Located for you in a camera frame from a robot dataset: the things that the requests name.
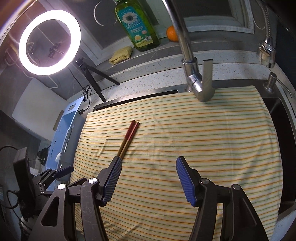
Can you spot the white ring light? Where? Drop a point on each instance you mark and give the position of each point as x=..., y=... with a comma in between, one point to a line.
x=49, y=42

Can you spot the striped yellow cloth mat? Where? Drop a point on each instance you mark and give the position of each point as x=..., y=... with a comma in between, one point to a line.
x=229, y=139

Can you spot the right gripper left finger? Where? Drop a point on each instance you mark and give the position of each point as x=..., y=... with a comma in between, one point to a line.
x=57, y=219

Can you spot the yellow sponge cloth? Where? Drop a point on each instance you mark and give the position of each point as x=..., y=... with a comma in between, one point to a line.
x=121, y=55

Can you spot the black cable clamp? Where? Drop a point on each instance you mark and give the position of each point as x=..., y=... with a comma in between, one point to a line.
x=43, y=155

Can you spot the chrome soap dispenser knob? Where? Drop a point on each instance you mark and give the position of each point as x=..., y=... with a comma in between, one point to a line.
x=271, y=81

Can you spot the green dish soap bottle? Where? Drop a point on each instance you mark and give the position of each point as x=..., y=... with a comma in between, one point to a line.
x=137, y=25

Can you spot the white ceramic logo spoon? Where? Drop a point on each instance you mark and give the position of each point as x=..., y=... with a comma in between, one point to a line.
x=57, y=159

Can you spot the chrome kitchen faucet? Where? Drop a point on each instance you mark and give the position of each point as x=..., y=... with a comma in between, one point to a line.
x=199, y=84

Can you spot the blue plastic drain basket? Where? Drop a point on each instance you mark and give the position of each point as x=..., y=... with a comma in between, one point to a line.
x=66, y=137

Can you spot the orange fruit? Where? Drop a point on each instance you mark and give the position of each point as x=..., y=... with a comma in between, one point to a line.
x=171, y=34

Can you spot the red-tipped wooden chopstick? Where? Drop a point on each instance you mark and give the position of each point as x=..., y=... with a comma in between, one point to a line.
x=127, y=136
x=122, y=155

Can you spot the white cutting board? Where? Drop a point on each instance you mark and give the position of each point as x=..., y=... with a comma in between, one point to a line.
x=38, y=109

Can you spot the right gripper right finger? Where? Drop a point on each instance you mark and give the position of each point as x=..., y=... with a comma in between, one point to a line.
x=240, y=221

